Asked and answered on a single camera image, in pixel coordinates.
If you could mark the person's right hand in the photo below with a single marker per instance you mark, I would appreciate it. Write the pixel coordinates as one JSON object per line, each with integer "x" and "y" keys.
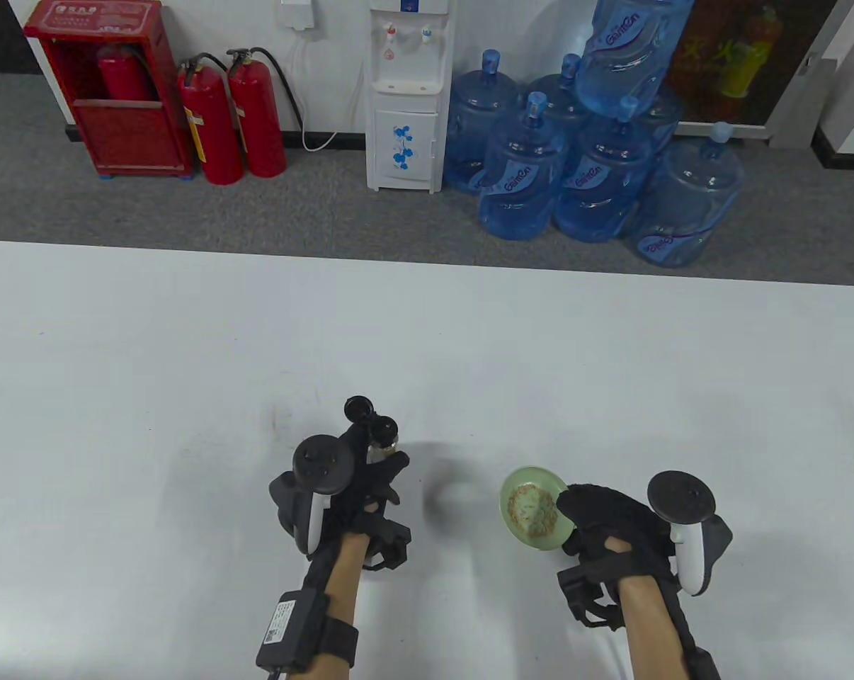
{"x": 611, "y": 513}

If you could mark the person's left hand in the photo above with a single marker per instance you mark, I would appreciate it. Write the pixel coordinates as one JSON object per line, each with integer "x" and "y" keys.
{"x": 353, "y": 496}

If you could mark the person's right fingers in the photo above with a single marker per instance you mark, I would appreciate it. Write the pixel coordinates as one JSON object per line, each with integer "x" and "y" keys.
{"x": 572, "y": 506}

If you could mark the person's left fingers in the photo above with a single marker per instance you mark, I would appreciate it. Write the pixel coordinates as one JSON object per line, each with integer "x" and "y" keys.
{"x": 388, "y": 473}

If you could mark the small glass bottle black cap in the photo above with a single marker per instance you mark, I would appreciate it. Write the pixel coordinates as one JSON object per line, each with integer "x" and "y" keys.
{"x": 383, "y": 433}

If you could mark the green round plate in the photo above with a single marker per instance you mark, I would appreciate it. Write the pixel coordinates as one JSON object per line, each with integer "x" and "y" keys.
{"x": 522, "y": 520}

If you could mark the black round lid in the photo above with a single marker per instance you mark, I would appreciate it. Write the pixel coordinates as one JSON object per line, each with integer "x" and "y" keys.
{"x": 360, "y": 409}

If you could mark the person's right forearm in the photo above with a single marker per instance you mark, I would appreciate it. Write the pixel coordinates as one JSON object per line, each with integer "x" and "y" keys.
{"x": 646, "y": 623}

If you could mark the person's left forearm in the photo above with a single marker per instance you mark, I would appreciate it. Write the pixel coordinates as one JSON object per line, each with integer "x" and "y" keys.
{"x": 343, "y": 574}

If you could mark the brown food residue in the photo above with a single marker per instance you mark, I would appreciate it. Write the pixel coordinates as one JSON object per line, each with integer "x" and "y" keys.
{"x": 532, "y": 511}

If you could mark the black white left wrist controller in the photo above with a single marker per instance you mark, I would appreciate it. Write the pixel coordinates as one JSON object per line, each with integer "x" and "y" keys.
{"x": 321, "y": 467}

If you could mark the black white wrist controller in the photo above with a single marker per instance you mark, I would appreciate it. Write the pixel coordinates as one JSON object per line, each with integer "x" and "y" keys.
{"x": 321, "y": 467}
{"x": 682, "y": 499}

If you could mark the black white right wrist controller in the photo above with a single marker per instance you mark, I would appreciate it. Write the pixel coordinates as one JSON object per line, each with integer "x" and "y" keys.
{"x": 682, "y": 499}

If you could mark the pile of blue water jugs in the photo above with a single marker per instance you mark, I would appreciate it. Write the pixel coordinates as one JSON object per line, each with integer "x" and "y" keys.
{"x": 597, "y": 177}

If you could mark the white water dispenser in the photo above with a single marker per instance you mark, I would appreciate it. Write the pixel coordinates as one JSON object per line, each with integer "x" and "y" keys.
{"x": 406, "y": 106}

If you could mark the red fire extinguisher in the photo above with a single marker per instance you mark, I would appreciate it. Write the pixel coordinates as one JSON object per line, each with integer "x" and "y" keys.
{"x": 257, "y": 120}
{"x": 124, "y": 74}
{"x": 211, "y": 127}

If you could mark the red fire extinguisher cabinet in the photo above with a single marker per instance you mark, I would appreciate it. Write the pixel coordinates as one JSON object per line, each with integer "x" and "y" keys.
{"x": 126, "y": 134}

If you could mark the dark colourful poster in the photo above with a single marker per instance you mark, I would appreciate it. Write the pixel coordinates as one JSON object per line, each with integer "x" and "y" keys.
{"x": 746, "y": 57}

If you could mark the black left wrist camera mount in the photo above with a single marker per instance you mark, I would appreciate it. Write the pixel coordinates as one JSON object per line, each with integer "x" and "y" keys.
{"x": 388, "y": 542}

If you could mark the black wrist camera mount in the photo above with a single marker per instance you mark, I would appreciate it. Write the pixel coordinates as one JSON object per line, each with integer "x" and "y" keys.
{"x": 588, "y": 591}
{"x": 388, "y": 542}

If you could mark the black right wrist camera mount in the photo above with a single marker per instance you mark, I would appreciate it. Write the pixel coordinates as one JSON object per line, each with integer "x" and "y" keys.
{"x": 588, "y": 591}

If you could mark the white wall socket box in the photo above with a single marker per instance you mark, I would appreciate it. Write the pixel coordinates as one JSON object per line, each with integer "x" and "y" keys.
{"x": 296, "y": 13}

